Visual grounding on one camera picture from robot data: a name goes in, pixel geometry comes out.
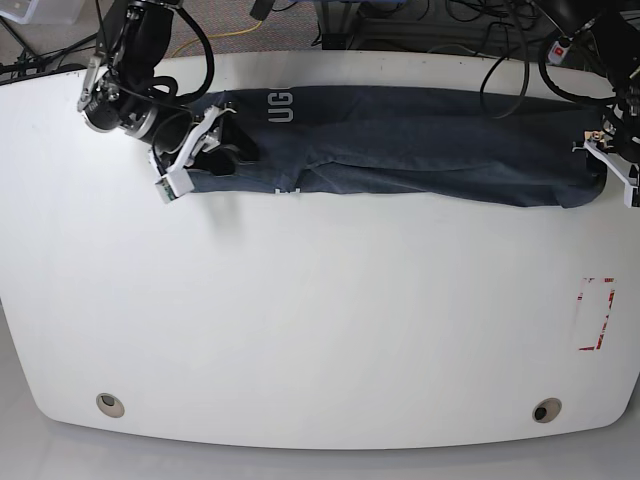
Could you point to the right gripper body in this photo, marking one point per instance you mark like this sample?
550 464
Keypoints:
154 113

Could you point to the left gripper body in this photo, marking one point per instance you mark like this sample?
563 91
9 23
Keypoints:
623 128

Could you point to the dark blue T-shirt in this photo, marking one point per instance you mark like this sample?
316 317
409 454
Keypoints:
401 140

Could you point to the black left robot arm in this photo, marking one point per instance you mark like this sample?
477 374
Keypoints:
617 51

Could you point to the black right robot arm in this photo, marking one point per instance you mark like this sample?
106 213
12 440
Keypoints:
133 39

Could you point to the white power strip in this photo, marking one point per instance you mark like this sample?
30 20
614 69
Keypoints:
558 51

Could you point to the black box under table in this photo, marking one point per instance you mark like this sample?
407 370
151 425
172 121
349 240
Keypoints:
338 41

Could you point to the black tripod stand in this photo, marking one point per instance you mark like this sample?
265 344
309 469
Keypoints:
29 63

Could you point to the clear plastic storage box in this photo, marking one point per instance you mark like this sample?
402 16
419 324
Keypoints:
42 12

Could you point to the red tape rectangle marking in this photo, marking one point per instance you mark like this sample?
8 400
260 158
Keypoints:
593 309

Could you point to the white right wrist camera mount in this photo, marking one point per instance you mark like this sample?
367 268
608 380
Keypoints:
175 142

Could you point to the left table cable grommet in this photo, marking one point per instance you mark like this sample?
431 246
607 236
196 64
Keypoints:
110 405

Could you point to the table cable grommet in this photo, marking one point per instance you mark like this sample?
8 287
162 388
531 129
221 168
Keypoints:
110 405
547 410

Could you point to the right table cable grommet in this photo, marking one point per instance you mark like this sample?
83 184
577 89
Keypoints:
547 410

